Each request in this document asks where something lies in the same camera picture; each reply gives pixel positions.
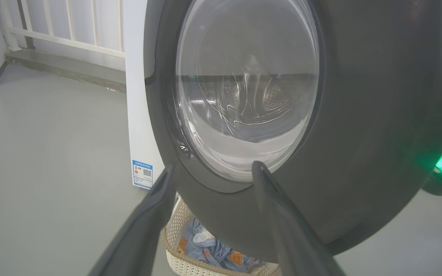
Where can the blue energy label sticker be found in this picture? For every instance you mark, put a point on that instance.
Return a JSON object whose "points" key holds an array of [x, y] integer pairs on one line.
{"points": [[142, 174]]}

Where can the cream perforated laundry basket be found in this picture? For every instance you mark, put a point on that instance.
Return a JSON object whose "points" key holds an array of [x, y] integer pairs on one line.
{"points": [[175, 230]]}

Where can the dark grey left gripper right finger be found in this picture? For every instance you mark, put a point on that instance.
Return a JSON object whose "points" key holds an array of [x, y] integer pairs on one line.
{"points": [[294, 237]]}

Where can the light blue garment orange patches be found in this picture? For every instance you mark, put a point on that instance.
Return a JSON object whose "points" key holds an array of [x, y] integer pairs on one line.
{"points": [[213, 249]]}

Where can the white railing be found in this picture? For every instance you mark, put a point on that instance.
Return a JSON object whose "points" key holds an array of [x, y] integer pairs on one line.
{"points": [[67, 40]]}

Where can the dark round glass washer door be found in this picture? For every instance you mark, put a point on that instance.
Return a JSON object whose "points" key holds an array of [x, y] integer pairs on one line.
{"points": [[378, 115]]}

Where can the white front-load washing machine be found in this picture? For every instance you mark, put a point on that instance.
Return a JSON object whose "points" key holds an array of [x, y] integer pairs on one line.
{"points": [[136, 96]]}

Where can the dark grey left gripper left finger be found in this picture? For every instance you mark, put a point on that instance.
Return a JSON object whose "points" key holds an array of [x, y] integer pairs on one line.
{"points": [[140, 230]]}

